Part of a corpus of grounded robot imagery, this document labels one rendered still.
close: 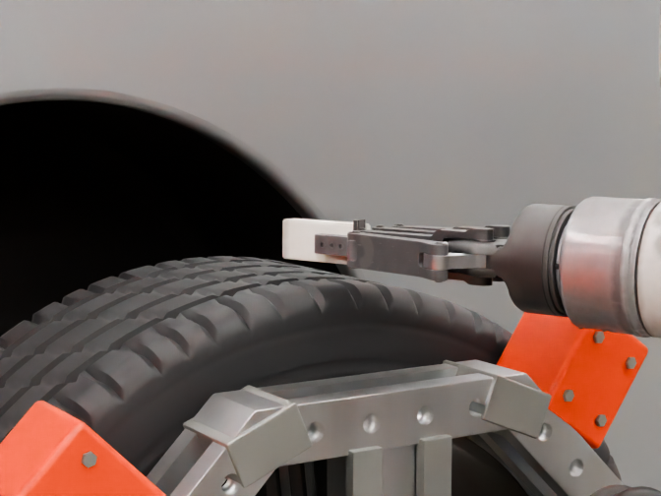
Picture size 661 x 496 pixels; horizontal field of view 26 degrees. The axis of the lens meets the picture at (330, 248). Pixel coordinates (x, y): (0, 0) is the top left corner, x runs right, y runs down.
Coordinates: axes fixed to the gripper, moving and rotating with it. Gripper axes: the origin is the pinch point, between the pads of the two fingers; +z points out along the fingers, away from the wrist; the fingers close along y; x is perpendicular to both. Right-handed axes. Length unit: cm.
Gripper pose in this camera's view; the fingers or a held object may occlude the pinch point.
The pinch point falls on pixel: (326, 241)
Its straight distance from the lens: 107.2
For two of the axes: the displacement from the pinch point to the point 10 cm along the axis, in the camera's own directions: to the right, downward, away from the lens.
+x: 0.1, -9.9, -1.1
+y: 5.5, -0.9, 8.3
